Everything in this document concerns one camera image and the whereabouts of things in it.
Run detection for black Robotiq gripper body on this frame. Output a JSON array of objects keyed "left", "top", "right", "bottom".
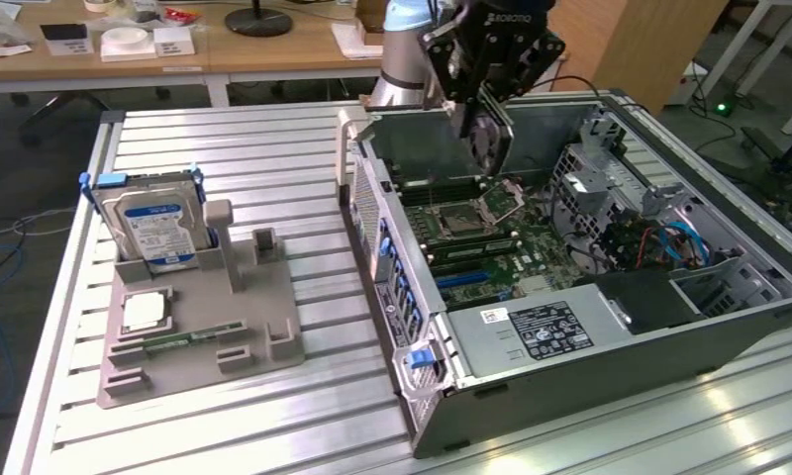
[{"left": 460, "top": 0, "right": 557, "bottom": 40}]

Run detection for white booklet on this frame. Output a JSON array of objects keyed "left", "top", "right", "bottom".
[{"left": 331, "top": 22, "right": 385, "bottom": 59}]

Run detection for wooden cabinet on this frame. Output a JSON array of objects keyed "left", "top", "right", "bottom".
[{"left": 547, "top": 0, "right": 731, "bottom": 108}]

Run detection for wooden desk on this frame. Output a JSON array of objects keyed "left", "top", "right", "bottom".
[{"left": 0, "top": 0, "right": 570, "bottom": 108}]

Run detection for metal socket cover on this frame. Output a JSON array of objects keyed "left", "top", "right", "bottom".
[{"left": 477, "top": 178, "right": 529, "bottom": 219}]

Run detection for metal disk bay cage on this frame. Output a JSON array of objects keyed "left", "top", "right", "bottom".
[{"left": 547, "top": 142, "right": 642, "bottom": 258}]

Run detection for black round lamp base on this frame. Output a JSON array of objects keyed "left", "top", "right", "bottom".
[{"left": 223, "top": 0, "right": 296, "bottom": 38}]

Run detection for CPU socket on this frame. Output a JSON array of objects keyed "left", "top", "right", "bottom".
[{"left": 435, "top": 200, "right": 496, "bottom": 238}]

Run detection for green installed RAM stick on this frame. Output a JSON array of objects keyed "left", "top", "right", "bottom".
[{"left": 427, "top": 238, "right": 513, "bottom": 262}]

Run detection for small plain white box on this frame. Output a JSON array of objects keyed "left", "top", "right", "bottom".
[{"left": 152, "top": 27, "right": 196, "bottom": 57}]

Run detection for blue expansion slot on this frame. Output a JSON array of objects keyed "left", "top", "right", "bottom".
[{"left": 435, "top": 270, "right": 491, "bottom": 291}]

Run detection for hard disk in blue carrier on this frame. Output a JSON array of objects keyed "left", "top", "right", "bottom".
[{"left": 80, "top": 167, "right": 216, "bottom": 274}]

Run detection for grey power supply unit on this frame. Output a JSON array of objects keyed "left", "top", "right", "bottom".
[{"left": 445, "top": 284, "right": 635, "bottom": 380}]

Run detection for white box with black top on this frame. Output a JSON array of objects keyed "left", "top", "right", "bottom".
[{"left": 38, "top": 23, "right": 96, "bottom": 56}]

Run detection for grey plastic parts rack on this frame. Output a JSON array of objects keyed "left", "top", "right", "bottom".
[{"left": 96, "top": 198, "right": 305, "bottom": 411}]

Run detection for dark grey open PC case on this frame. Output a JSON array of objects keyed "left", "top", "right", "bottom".
[{"left": 333, "top": 88, "right": 792, "bottom": 459}]

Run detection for clear plastic bag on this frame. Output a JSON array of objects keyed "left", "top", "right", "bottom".
[{"left": 0, "top": 0, "right": 34, "bottom": 46}]

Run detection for silver CPU chip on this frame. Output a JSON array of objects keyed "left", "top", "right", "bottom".
[{"left": 121, "top": 294, "right": 172, "bottom": 333}]

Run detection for black power cable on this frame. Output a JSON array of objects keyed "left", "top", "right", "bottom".
[{"left": 539, "top": 73, "right": 608, "bottom": 100}]

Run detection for white table frame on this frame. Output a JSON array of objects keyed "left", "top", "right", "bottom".
[{"left": 683, "top": 0, "right": 792, "bottom": 135}]

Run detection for blue data wires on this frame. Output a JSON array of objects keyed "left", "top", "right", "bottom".
[{"left": 659, "top": 220, "right": 712, "bottom": 268}]

